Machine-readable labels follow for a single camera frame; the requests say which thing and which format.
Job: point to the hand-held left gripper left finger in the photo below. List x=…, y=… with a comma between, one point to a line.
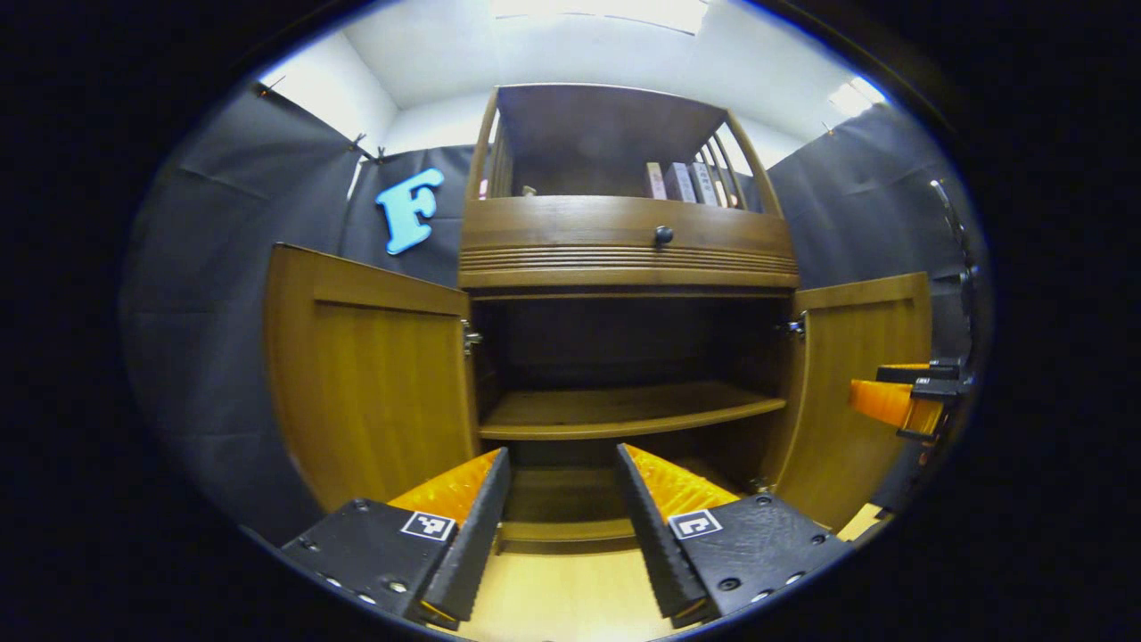
x=472, y=544

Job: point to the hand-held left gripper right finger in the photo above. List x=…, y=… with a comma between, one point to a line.
x=651, y=535

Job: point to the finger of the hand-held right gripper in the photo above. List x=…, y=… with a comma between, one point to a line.
x=918, y=372
x=887, y=403

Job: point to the wooden shoe cabinet door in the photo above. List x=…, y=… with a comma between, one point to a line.
x=374, y=392
x=838, y=330

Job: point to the small ceiling light panel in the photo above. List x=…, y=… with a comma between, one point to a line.
x=857, y=96

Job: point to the wooden drawer with black knob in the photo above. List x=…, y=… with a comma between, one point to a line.
x=570, y=227

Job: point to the pink book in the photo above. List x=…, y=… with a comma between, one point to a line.
x=656, y=181

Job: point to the large ceiling light panel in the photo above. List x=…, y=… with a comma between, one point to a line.
x=606, y=11

